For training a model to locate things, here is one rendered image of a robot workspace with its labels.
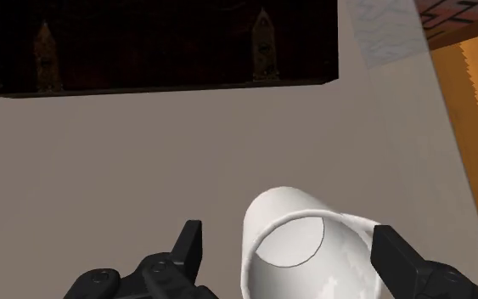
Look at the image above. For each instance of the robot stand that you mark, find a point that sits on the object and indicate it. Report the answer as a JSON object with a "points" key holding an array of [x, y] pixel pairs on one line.
{"points": [[151, 45]]}

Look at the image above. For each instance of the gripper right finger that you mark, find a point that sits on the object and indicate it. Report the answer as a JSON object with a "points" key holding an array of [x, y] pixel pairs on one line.
{"points": [[404, 265]]}

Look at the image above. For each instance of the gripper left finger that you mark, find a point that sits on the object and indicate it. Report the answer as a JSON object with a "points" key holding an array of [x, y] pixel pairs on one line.
{"points": [[172, 269]]}

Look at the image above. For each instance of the white cup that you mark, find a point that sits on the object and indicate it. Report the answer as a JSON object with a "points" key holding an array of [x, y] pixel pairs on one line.
{"points": [[300, 248]]}

